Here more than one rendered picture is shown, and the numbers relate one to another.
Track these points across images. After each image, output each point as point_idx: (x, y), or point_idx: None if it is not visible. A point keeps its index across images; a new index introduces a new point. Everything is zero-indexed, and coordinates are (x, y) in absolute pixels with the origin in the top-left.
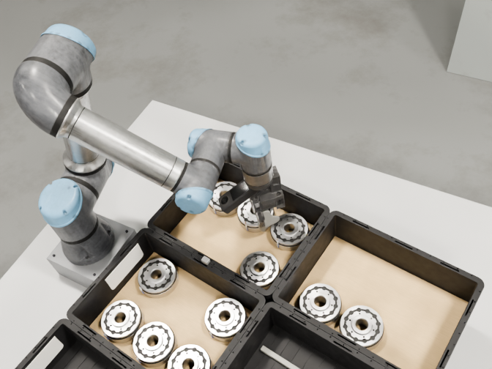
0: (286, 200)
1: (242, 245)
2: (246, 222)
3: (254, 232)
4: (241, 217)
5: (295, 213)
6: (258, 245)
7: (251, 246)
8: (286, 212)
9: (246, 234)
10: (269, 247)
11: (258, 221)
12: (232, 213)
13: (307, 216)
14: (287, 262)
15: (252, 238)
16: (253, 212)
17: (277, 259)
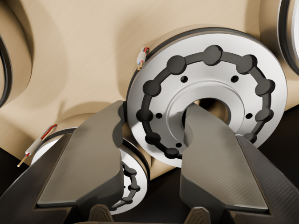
0: (176, 222)
1: (87, 5)
2: (158, 62)
3: (134, 70)
4: (199, 45)
5: (152, 190)
6: (78, 69)
7: (78, 42)
8: (171, 168)
9: (135, 37)
10: (67, 98)
11: (87, 145)
12: (264, 5)
13: (122, 218)
14: (11, 128)
15: (112, 58)
16: (187, 115)
17: (20, 108)
